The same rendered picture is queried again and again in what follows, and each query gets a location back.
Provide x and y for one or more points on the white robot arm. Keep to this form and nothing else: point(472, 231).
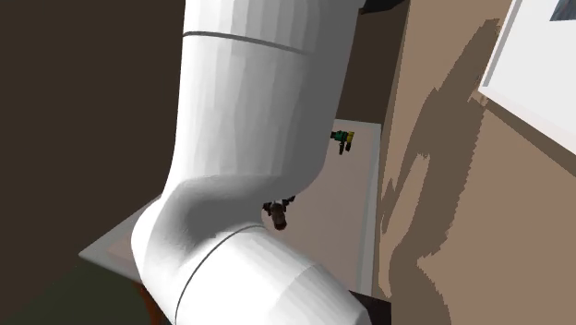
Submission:
point(252, 135)

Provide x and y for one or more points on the dark brown figure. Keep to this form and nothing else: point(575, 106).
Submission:
point(278, 216)

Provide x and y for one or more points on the green and yellow toy figure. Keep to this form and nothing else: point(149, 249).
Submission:
point(344, 138)

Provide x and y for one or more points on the black robot stand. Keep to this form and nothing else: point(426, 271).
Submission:
point(375, 310)

